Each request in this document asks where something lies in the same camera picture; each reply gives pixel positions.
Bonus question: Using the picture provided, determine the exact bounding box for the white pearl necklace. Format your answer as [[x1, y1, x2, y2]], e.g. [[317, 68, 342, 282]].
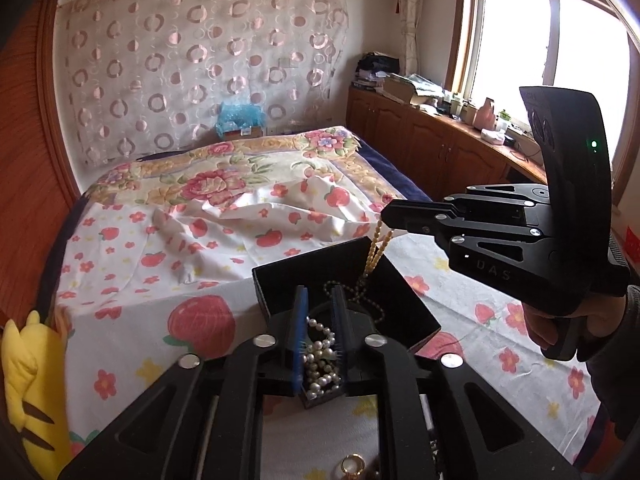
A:
[[300, 314, 346, 402]]

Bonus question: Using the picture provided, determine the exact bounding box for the yellow bead strand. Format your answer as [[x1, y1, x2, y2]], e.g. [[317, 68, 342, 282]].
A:
[[362, 219, 394, 278]]

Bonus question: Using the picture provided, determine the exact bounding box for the black jewelry box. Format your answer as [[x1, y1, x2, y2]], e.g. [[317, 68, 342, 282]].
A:
[[250, 235, 443, 410]]

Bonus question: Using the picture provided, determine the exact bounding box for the dark wooden bead bracelet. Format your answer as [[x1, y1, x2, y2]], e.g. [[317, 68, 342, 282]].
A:
[[322, 278, 386, 323]]

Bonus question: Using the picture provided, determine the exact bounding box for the gold ring with pearl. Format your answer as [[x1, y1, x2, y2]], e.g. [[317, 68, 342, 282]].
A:
[[340, 453, 368, 477]]

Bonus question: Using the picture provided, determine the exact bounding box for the person's right hand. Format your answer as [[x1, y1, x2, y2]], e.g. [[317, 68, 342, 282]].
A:
[[522, 294, 629, 354]]

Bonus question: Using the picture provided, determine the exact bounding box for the navy blue blanket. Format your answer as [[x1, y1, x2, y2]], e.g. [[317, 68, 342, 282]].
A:
[[358, 138, 431, 202]]

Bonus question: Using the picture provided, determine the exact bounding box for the wooden side cabinet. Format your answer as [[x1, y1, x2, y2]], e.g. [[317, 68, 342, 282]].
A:
[[346, 87, 547, 200]]

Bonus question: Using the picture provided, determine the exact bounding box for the pink bottle on counter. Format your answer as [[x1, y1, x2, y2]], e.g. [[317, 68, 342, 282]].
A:
[[473, 98, 496, 131]]

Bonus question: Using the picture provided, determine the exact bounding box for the strawberry print white cloth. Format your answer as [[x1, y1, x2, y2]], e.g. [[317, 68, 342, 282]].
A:
[[55, 170, 599, 460]]

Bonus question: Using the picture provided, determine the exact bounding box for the pile of clutter on cabinet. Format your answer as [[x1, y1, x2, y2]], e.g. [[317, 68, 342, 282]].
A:
[[352, 51, 445, 106]]

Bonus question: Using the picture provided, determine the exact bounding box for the floral bed quilt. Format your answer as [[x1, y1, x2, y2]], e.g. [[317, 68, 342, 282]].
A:
[[87, 126, 404, 211]]

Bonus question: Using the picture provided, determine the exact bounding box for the blue wrapped box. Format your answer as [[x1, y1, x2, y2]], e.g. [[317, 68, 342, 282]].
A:
[[215, 103, 266, 141]]

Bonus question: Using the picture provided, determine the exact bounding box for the yellow plush toy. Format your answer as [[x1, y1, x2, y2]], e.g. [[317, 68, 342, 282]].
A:
[[1, 311, 73, 479]]

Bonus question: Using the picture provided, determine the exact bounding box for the side window curtain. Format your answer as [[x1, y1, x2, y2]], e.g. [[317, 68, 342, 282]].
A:
[[397, 0, 423, 75]]

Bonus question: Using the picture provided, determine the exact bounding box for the pink circle pattern curtain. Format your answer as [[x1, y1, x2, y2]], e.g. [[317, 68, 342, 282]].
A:
[[58, 0, 348, 167]]

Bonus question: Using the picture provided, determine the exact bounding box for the window with frame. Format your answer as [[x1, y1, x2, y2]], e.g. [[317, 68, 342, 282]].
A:
[[446, 0, 639, 204]]

